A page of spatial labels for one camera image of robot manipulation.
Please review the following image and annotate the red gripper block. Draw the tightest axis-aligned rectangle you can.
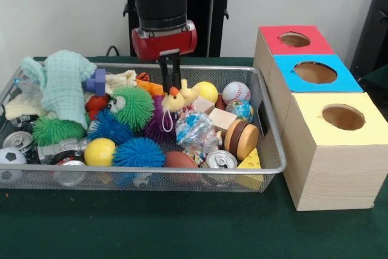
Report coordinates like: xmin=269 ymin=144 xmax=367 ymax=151
xmin=131 ymin=19 xmax=198 ymax=95

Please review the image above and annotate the yellow duck plush toy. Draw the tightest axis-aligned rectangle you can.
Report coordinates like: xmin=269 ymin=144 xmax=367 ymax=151
xmin=160 ymin=79 xmax=201 ymax=132

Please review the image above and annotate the purple plastic toy piece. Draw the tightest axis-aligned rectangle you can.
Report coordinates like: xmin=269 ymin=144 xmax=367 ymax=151
xmin=82 ymin=68 xmax=107 ymax=98

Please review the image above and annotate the mint green waffle cloth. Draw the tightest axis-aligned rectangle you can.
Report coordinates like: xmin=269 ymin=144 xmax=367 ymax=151
xmin=20 ymin=49 xmax=98 ymax=131

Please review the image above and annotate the cream waffle cloth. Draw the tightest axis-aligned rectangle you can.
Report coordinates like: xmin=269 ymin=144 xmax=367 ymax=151
xmin=4 ymin=70 xmax=138 ymax=120

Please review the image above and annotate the shallow clear mesh bin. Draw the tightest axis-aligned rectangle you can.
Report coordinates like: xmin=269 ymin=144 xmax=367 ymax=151
xmin=0 ymin=61 xmax=288 ymax=193

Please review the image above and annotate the wooden box with three holes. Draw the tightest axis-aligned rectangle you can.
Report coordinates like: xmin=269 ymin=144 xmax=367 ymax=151
xmin=253 ymin=25 xmax=380 ymax=211

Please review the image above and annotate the globe print ball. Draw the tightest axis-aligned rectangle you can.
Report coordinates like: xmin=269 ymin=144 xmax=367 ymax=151
xmin=226 ymin=99 xmax=255 ymax=124

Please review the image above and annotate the blue spiky ball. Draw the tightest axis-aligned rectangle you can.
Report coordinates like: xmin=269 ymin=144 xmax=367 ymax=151
xmin=112 ymin=136 xmax=166 ymax=168

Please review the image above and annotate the wooden burger toy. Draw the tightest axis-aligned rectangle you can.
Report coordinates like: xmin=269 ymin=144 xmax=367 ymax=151
xmin=224 ymin=118 xmax=259 ymax=161

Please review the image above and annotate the silver drink can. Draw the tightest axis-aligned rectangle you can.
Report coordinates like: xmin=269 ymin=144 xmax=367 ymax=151
xmin=205 ymin=149 xmax=238 ymax=169

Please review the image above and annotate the yellow cheese wedge toy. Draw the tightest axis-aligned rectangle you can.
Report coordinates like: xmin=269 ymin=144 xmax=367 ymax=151
xmin=236 ymin=147 xmax=264 ymax=192

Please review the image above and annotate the dark green tablecloth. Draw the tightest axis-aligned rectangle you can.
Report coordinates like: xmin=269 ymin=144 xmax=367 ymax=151
xmin=0 ymin=55 xmax=388 ymax=259

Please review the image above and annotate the small soccer ball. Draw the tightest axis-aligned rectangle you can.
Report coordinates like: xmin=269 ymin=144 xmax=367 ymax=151
xmin=0 ymin=147 xmax=27 ymax=183

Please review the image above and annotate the black stand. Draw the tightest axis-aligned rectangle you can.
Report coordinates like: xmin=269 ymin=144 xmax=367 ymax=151
xmin=350 ymin=0 xmax=388 ymax=81

